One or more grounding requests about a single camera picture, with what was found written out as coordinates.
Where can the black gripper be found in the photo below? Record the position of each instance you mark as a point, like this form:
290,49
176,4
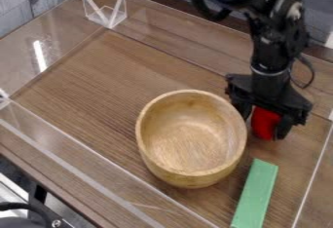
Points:
272,93

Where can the red plush strawberry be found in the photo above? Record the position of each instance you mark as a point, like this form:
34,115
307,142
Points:
264,123

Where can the wooden bowl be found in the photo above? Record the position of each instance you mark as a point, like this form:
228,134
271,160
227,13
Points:
192,138

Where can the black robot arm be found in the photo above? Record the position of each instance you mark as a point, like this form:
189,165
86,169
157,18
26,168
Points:
279,33

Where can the green rectangular block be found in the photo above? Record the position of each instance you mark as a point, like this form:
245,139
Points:
252,207

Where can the black table leg clamp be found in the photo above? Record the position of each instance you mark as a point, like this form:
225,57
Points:
45,213

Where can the clear acrylic corner bracket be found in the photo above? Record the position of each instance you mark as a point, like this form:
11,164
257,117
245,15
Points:
108,16

